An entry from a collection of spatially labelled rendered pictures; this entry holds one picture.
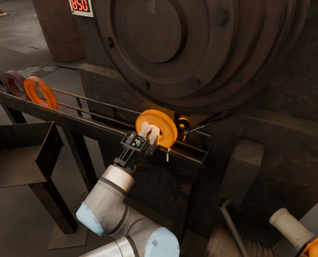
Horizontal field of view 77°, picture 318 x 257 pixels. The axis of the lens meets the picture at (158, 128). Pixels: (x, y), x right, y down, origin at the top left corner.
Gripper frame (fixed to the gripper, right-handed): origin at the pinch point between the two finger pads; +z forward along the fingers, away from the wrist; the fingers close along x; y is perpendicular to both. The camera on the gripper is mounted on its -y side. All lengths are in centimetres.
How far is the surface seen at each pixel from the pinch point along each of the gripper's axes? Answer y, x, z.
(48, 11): -48, 240, 130
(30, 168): -8, 39, -32
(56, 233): -64, 47, -53
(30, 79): 3, 64, -2
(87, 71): 8.3, 35.3, 8.1
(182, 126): -4.1, -7.5, 6.1
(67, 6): -49, 226, 150
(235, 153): 4.3, -27.5, -2.0
